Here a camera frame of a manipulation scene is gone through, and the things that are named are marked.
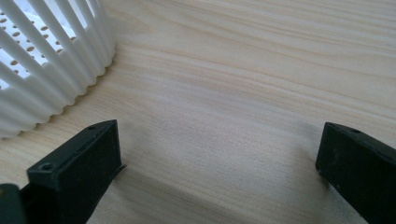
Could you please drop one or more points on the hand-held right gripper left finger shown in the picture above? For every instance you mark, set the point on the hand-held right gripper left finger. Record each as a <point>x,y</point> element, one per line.
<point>77,174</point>

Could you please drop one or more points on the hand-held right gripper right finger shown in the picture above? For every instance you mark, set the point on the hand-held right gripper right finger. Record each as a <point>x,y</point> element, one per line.
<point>364,174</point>

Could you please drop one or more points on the white slotted plastic basket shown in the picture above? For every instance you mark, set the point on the white slotted plastic basket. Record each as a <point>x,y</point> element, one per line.
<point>46,84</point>

